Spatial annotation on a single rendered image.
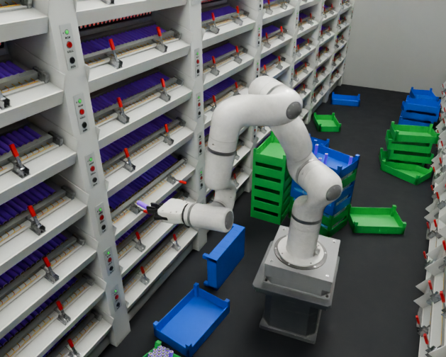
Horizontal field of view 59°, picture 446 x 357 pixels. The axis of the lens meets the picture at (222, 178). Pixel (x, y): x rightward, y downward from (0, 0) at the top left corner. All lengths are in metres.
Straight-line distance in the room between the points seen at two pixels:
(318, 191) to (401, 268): 1.07
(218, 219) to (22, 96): 0.67
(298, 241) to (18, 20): 1.18
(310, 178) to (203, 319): 0.87
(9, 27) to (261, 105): 0.67
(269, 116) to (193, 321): 1.10
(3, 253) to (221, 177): 0.66
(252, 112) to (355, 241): 1.46
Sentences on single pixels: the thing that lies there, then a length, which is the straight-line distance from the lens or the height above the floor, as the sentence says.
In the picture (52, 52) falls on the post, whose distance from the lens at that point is 1.23.
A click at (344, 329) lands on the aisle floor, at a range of 1.98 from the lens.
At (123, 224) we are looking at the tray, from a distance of 1.62.
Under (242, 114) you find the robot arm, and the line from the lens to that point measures 1.17.
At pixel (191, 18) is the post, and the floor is 1.23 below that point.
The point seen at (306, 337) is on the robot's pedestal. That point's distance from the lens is 1.89.
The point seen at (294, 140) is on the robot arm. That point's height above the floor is 0.94.
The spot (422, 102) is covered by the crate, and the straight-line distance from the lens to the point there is 4.37.
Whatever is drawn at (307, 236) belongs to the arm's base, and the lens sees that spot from 1.59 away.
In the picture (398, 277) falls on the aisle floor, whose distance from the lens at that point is 2.31.
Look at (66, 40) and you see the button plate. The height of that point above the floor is 1.26.
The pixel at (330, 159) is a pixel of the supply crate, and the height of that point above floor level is 0.40.
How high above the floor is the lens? 1.48
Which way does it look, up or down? 30 degrees down
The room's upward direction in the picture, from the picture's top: straight up
